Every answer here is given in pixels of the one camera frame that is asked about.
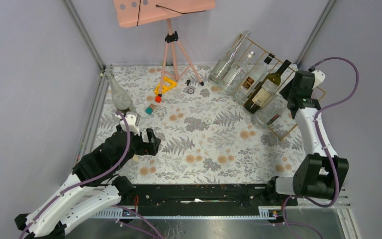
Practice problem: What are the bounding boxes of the short clear glass bottle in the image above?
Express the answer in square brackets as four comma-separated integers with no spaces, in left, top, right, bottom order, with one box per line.
[254,95,287,127]

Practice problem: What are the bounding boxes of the frosted champagne bottle dark label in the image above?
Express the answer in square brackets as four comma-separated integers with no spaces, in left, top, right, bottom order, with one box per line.
[104,72,137,114]

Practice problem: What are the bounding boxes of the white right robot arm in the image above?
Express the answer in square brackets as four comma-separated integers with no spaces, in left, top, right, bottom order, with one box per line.
[139,71,349,207]

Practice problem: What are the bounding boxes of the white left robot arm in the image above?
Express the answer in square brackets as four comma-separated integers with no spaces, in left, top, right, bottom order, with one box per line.
[14,128,162,239]

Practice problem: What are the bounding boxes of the dark green wine bottle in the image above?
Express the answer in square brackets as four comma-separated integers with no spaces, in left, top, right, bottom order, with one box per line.
[244,60,291,114]

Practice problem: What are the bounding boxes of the clear bottle black cap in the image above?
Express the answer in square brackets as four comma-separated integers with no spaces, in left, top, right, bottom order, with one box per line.
[233,53,275,105]

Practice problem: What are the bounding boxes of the clear bottle silver cap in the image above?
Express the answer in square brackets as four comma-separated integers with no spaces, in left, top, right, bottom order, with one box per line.
[220,51,255,95]

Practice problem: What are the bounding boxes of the tall clear glass bottle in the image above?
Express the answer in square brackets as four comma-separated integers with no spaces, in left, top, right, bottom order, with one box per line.
[209,30,251,84]

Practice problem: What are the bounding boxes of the teal cube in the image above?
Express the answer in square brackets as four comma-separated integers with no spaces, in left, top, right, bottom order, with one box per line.
[145,107,154,115]

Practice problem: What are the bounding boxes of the red cube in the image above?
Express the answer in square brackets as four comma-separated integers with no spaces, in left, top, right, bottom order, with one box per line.
[155,96,162,103]

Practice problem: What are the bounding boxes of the floral table cloth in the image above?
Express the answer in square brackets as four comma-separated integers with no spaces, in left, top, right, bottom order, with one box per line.
[113,65,306,184]

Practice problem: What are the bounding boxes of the pink music stand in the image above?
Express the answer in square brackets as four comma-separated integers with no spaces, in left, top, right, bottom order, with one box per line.
[113,0,216,97]

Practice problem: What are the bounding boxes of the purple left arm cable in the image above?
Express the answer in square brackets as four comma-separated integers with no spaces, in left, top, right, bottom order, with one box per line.
[18,110,165,239]

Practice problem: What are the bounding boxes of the gold wire wine rack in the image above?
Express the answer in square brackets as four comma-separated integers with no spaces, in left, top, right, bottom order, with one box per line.
[225,34,326,142]

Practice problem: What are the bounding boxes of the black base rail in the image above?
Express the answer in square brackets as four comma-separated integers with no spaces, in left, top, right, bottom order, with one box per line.
[118,184,286,219]

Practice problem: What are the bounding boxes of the yellow triangle frame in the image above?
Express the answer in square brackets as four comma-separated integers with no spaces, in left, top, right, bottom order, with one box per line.
[154,76,178,95]

